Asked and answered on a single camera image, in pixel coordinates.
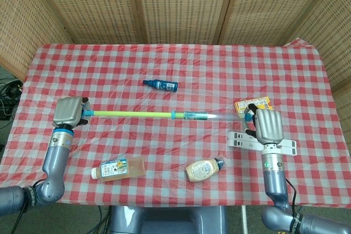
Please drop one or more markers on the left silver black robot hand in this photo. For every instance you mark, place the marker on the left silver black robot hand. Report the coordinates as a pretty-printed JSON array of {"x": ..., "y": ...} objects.
[{"x": 67, "y": 112}]

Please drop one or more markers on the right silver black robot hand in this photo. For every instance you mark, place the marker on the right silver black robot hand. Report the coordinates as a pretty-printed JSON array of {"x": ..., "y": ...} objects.
[{"x": 268, "y": 125}]

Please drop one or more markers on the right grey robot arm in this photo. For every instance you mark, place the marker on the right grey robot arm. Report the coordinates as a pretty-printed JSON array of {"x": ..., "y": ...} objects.
[{"x": 277, "y": 179}]

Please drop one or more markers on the red white checkered tablecloth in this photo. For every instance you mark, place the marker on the red white checkered tablecloth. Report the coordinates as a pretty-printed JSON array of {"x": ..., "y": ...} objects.
[{"x": 175, "y": 61}]

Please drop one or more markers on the yellow cardboard box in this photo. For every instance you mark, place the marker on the yellow cardboard box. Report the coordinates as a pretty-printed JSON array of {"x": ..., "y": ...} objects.
[{"x": 263, "y": 102}]

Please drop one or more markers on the white folding stand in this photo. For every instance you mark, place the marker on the white folding stand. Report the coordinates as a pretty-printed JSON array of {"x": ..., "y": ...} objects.
[{"x": 241, "y": 140}]

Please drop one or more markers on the amber tea drink bottle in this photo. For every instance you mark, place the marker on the amber tea drink bottle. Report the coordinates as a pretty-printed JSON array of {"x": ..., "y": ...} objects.
[{"x": 120, "y": 169}]

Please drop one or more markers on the beige squeeze sauce bottle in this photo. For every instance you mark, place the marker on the beige squeeze sauce bottle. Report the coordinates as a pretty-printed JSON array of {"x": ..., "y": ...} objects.
[{"x": 201, "y": 169}]

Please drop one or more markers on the dark blue spray bottle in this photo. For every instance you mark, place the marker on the dark blue spray bottle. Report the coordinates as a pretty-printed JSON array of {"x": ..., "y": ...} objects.
[{"x": 161, "y": 85}]

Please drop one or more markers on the grey robot torso base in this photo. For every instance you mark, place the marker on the grey robot torso base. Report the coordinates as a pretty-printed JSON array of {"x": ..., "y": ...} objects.
[{"x": 167, "y": 220}]

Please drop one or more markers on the woven bamboo folding screen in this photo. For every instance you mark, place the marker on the woven bamboo folding screen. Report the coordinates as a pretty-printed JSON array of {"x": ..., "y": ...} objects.
[{"x": 181, "y": 4}]

